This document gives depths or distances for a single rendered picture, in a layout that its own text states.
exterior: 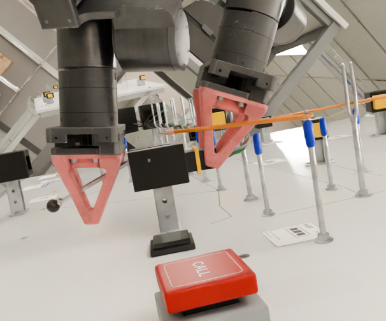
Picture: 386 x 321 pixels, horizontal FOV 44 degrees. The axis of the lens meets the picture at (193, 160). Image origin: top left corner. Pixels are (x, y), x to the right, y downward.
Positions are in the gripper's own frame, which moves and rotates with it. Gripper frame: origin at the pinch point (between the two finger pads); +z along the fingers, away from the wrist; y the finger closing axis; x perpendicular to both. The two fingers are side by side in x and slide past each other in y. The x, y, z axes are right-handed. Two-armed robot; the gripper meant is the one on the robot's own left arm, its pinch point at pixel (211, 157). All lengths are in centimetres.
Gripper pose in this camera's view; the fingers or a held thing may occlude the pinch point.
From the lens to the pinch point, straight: 49.2
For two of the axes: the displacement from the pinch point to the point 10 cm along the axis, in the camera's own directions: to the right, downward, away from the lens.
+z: -2.7, 9.6, 0.9
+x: -9.6, -2.5, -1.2
